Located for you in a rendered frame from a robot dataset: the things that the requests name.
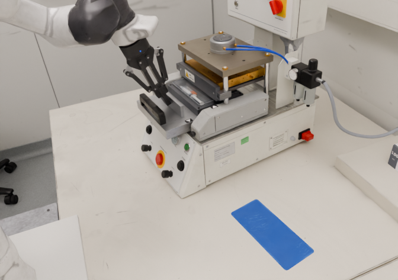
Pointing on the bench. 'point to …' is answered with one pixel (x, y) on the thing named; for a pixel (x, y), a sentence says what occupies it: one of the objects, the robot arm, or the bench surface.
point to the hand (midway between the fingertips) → (163, 94)
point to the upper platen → (247, 76)
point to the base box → (246, 147)
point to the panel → (170, 154)
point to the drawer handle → (153, 108)
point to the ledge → (373, 173)
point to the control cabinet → (279, 21)
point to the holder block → (193, 102)
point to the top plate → (226, 54)
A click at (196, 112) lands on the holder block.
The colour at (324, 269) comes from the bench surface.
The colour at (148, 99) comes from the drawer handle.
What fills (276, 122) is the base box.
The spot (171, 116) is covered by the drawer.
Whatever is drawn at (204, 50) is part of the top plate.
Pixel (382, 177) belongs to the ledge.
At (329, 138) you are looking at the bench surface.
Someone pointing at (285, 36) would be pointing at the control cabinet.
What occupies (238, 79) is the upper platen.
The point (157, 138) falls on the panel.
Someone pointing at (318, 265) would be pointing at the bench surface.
